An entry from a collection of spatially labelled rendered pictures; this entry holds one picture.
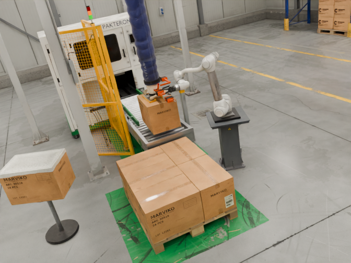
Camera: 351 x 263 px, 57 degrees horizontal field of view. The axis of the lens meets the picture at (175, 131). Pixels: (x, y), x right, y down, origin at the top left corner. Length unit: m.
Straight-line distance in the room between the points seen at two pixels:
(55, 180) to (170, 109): 1.70
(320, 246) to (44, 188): 2.82
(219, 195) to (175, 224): 0.55
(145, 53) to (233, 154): 1.78
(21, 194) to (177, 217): 1.67
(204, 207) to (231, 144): 1.23
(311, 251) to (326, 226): 0.39
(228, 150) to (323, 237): 1.62
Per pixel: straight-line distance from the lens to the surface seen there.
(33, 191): 3.77
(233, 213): 3.75
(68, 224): 4.34
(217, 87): 3.96
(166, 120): 4.31
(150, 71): 4.29
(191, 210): 3.43
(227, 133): 4.32
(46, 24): 4.45
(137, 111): 5.62
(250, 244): 3.52
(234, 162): 4.56
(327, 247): 3.56
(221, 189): 3.48
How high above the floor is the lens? 2.55
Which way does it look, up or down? 26 degrees down
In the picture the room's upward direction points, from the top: 11 degrees counter-clockwise
